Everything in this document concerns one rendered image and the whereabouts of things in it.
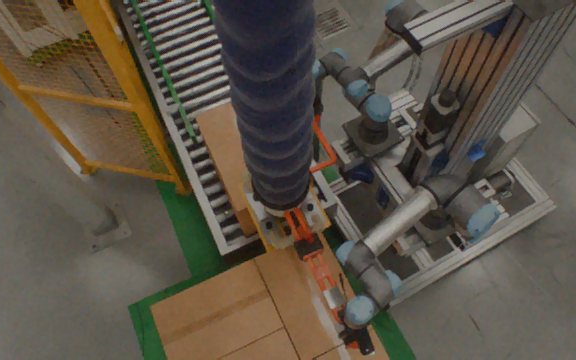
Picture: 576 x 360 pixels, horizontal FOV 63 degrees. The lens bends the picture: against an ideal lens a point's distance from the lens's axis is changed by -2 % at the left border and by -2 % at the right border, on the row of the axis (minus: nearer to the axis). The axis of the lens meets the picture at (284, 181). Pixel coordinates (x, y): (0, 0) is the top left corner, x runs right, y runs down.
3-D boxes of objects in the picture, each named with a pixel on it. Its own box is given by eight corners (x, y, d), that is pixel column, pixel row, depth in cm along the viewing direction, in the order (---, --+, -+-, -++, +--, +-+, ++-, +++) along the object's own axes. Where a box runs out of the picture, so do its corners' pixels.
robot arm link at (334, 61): (353, 73, 185) (331, 87, 183) (335, 56, 189) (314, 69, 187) (355, 60, 178) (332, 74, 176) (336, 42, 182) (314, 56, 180)
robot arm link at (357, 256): (446, 153, 153) (333, 249, 144) (472, 176, 149) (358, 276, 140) (438, 168, 164) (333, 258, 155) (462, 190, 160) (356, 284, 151)
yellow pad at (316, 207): (276, 169, 211) (276, 164, 207) (297, 161, 213) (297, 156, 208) (309, 235, 197) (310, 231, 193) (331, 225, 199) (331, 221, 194)
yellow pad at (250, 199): (237, 186, 208) (236, 181, 204) (258, 177, 210) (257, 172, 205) (268, 254, 195) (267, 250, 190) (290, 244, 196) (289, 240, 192)
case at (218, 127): (208, 153, 284) (194, 116, 248) (269, 128, 290) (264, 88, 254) (246, 239, 260) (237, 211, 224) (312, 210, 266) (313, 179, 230)
